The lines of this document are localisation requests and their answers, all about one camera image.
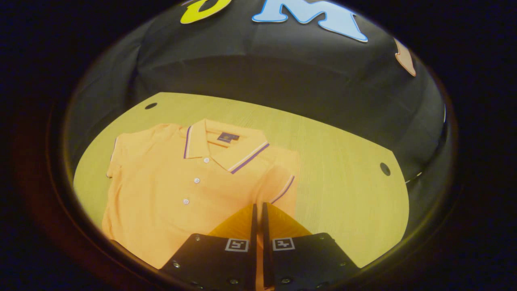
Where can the black backdrop cloth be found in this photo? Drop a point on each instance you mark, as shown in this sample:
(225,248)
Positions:
(242,68)

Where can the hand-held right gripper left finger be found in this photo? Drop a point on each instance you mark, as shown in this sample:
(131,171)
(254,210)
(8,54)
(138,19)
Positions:
(253,242)

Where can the orange polo T-shirt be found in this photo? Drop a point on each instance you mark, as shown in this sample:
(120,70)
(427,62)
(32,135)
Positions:
(161,194)

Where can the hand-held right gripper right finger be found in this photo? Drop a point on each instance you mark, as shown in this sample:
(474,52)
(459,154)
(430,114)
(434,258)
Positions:
(266,242)

